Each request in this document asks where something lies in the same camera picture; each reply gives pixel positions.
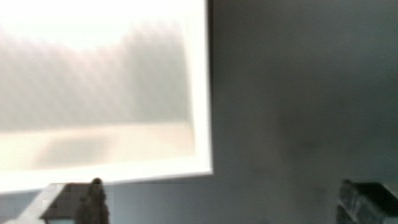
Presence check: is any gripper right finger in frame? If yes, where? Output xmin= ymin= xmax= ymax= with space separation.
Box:
xmin=336 ymin=180 xmax=398 ymax=224

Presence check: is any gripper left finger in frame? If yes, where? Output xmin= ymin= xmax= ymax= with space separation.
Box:
xmin=40 ymin=178 xmax=111 ymax=224

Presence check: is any white drawer box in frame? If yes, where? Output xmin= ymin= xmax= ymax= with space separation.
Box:
xmin=0 ymin=0 xmax=214 ymax=193

